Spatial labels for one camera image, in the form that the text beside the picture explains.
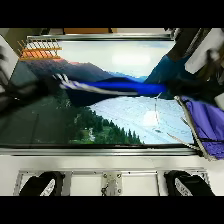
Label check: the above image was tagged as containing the blue garment with white stripes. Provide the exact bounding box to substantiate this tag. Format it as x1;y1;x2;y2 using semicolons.
52;73;170;108

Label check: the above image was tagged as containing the pale clothes hanger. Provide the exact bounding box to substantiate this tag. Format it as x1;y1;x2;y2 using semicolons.
165;95;212;162

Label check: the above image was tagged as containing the teal garment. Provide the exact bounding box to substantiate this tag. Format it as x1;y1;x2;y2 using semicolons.
144;54;192;85

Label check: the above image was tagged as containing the purple garment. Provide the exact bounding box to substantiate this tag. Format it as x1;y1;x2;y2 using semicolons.
181;95;224;161

